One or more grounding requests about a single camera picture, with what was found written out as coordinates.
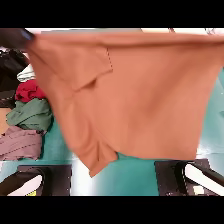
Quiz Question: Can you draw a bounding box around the green garment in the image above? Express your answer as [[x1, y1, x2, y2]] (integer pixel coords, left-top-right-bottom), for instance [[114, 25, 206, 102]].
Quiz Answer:
[[5, 97, 54, 132]]

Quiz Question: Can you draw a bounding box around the mauve garment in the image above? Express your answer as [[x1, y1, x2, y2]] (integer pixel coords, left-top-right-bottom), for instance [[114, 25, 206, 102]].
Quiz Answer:
[[0, 125, 47, 162]]

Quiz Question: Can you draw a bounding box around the orange T-shirt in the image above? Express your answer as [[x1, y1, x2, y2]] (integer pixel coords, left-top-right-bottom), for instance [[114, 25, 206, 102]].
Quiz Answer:
[[25, 31, 224, 178]]

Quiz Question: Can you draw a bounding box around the red garment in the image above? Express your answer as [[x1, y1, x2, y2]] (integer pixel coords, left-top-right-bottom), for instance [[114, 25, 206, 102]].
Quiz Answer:
[[14, 79, 47, 104]]

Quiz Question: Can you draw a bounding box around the white garment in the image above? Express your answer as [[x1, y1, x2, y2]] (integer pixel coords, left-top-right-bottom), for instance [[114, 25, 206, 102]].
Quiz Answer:
[[16, 63, 37, 83]]

